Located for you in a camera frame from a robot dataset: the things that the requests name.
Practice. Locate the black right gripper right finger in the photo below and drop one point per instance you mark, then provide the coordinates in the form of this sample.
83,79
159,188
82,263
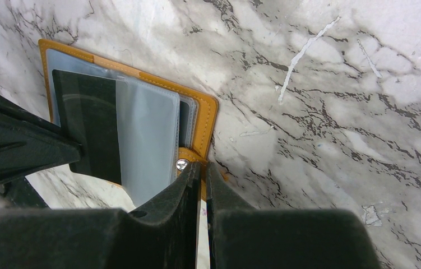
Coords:
242,236

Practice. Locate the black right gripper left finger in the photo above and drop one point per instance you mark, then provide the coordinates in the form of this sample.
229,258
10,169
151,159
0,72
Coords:
162,233

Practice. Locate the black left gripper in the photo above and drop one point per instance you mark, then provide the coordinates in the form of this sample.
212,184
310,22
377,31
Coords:
28,144

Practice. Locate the black credit card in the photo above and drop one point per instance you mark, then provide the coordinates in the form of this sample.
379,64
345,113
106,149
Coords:
88,115
184,123

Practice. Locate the yellow leather card holder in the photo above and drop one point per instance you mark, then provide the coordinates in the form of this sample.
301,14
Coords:
147,118

